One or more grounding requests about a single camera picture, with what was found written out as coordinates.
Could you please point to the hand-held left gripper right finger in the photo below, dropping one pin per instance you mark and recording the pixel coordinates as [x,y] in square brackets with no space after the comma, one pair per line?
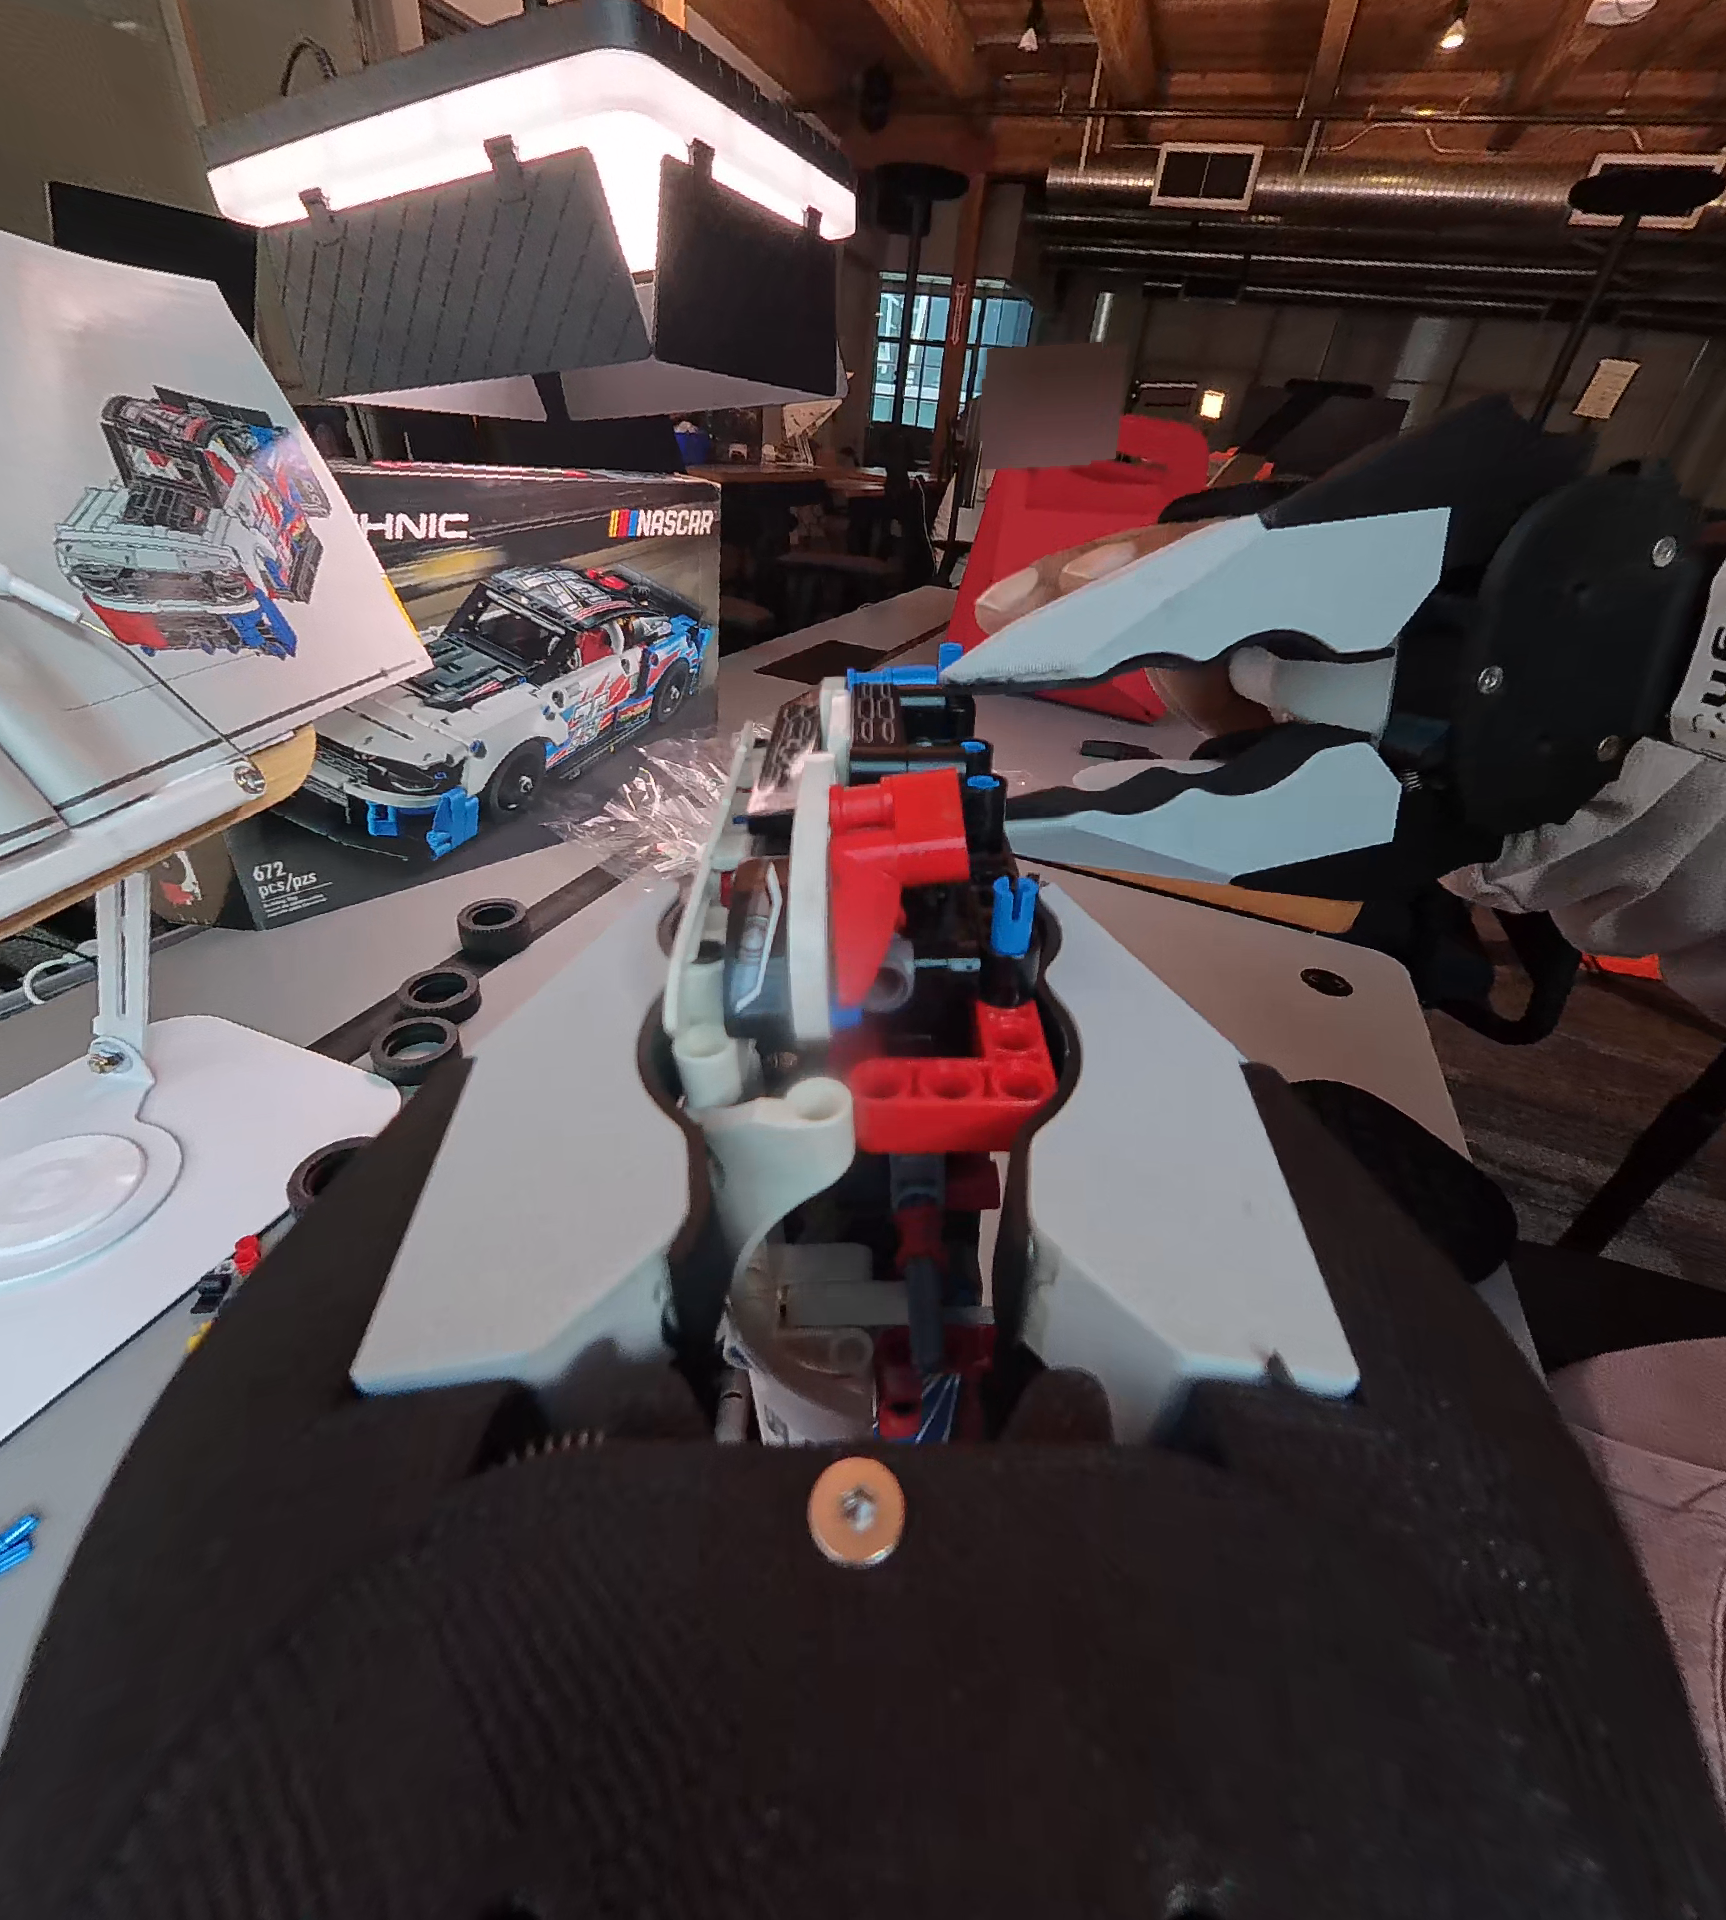
[1178,1199]

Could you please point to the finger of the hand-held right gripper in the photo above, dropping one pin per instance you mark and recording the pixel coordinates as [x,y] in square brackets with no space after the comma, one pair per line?
[1299,579]
[1299,826]

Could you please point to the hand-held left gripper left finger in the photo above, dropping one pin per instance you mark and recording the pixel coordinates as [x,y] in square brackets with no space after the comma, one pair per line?
[534,1199]

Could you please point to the white book stand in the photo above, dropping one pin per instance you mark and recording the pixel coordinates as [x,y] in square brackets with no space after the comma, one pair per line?
[233,1079]

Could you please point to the toy brick race car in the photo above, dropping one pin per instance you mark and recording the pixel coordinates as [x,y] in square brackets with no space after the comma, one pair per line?
[892,886]

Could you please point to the toy car instruction booklet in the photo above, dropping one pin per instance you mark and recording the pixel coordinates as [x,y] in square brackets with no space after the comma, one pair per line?
[52,376]

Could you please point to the person's right forearm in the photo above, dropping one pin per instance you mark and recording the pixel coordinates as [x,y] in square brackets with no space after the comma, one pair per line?
[1701,901]

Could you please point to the black desk pad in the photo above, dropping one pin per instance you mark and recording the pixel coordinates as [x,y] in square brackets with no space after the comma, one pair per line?
[849,662]

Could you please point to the person's right hand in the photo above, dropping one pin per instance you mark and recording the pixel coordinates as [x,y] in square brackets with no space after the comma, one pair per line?
[1200,698]

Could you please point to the black easel board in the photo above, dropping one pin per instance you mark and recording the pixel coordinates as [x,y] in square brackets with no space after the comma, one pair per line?
[1327,428]

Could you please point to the black mesh pad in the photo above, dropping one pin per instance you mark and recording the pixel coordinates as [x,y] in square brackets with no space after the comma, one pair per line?
[1418,1169]

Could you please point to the white paper notice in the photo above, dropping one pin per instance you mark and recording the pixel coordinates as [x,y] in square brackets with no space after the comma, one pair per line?
[1606,388]

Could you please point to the red and black toy pins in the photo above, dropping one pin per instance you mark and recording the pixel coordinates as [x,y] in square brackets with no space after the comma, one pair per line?
[230,1273]

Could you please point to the orange traffic cone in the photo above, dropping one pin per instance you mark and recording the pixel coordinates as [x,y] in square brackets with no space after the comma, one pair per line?
[1622,965]

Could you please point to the clear plastic bag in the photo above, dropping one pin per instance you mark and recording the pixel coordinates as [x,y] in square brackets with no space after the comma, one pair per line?
[653,810]

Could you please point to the white ceiling vent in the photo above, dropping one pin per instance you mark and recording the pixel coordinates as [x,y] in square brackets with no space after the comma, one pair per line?
[1205,175]

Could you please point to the black pole light stand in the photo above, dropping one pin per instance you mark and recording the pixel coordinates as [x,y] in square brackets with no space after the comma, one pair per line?
[1651,186]
[922,185]

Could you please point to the toy car box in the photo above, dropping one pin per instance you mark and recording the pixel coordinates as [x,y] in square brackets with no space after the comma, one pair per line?
[549,599]

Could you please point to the person's beige hoodie torso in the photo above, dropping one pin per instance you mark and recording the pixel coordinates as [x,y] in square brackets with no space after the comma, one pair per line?
[1701,1577]

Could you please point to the studio light panel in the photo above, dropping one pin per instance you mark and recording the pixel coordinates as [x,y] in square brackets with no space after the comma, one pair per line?
[458,255]

